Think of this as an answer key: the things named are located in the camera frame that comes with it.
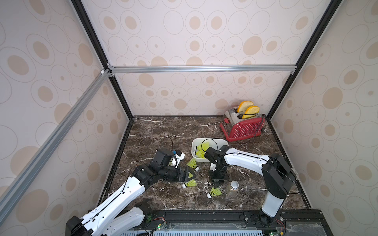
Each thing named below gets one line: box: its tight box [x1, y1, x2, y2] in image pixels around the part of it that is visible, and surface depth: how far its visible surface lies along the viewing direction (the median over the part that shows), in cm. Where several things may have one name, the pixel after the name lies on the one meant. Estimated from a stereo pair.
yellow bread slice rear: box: [237, 100, 254, 113], surface depth 99 cm
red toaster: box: [219, 106, 266, 142], surface depth 99 cm
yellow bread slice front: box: [241, 105, 260, 119], surface depth 95 cm
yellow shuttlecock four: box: [182, 178, 197, 189], surface depth 85 cm
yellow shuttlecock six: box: [186, 158, 200, 172], surface depth 91 cm
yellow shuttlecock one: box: [206, 185, 222, 199], surface depth 81 cm
